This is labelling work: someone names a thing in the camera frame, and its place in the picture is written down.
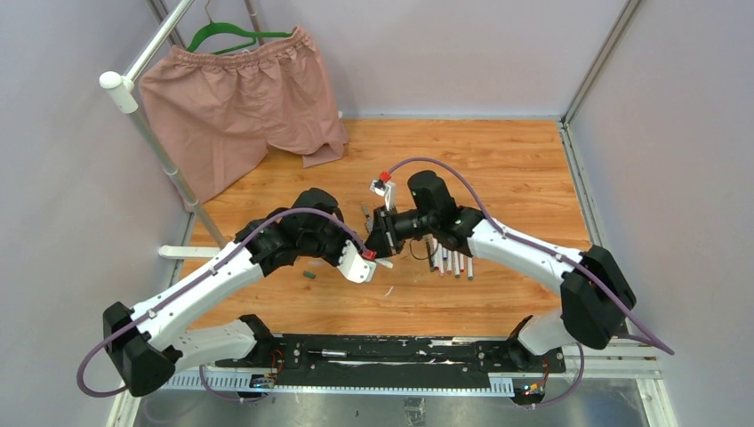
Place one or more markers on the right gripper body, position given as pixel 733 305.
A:
pixel 398 229

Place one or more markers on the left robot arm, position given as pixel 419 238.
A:
pixel 149 343

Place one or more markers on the white acrylic marker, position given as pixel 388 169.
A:
pixel 440 261

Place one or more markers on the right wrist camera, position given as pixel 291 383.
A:
pixel 387 190

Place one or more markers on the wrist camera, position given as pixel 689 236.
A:
pixel 387 190
pixel 353 266

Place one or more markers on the clear green gel pen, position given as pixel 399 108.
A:
pixel 426 241

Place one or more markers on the green clothes hanger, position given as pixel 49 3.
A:
pixel 243 37

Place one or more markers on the green capped white marker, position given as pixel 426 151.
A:
pixel 456 265

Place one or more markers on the yellow capped white marker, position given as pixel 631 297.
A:
pixel 385 262

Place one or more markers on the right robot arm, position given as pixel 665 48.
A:
pixel 595 297

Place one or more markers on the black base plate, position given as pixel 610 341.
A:
pixel 389 361

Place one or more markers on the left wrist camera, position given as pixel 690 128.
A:
pixel 353 266

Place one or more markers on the pink shorts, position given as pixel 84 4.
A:
pixel 217 116

